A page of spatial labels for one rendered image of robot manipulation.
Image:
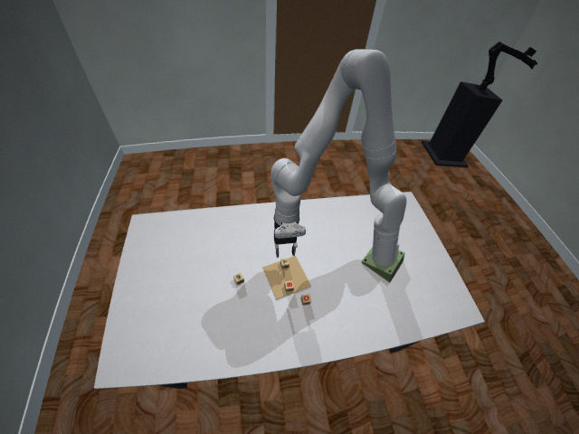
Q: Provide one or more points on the tan flat mat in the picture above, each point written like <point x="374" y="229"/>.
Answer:
<point x="277" y="277"/>

